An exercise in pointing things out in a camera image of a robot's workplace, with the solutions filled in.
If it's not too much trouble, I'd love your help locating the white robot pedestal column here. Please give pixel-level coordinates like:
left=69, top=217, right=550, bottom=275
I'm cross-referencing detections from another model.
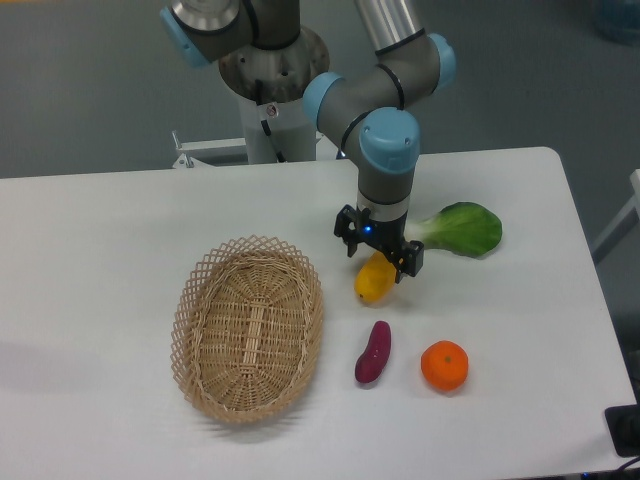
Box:
left=234, top=89, right=316, bottom=165

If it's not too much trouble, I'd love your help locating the purple sweet potato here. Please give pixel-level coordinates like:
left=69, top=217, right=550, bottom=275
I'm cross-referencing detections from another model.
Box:
left=354, top=321, right=392, bottom=384

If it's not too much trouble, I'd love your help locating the white metal base frame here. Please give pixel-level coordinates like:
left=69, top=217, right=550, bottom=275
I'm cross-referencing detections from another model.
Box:
left=171, top=130, right=346, bottom=169

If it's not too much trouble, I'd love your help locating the white frame leg right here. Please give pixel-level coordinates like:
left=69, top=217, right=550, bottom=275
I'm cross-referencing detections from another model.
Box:
left=590, top=169, right=639, bottom=265

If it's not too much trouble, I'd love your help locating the black cable on pedestal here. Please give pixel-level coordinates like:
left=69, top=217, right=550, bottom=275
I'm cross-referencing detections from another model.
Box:
left=253, top=78, right=287, bottom=164

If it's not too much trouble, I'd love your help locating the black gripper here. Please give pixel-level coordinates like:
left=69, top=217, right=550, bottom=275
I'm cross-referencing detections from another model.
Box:
left=334, top=205, right=424, bottom=284

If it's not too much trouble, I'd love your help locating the orange mandarin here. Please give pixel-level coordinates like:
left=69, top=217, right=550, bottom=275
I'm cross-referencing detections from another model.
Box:
left=420, top=340, right=469, bottom=392

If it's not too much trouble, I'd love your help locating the black device at table edge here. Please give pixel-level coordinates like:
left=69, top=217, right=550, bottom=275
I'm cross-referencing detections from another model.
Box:
left=604, top=404, right=639, bottom=457

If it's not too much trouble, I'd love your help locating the yellow mango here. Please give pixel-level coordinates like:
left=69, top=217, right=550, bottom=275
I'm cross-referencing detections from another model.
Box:
left=354, top=251, right=397, bottom=303

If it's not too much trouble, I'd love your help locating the green bok choy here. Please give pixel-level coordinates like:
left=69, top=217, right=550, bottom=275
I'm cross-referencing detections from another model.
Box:
left=404, top=202, right=503, bottom=258

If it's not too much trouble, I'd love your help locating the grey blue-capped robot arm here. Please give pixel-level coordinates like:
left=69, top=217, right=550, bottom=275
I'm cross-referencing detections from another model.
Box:
left=160, top=1, right=456, bottom=277

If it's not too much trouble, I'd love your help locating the oval wicker basket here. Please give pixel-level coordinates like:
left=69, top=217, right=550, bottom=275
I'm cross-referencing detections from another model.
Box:
left=171, top=235, right=324, bottom=423

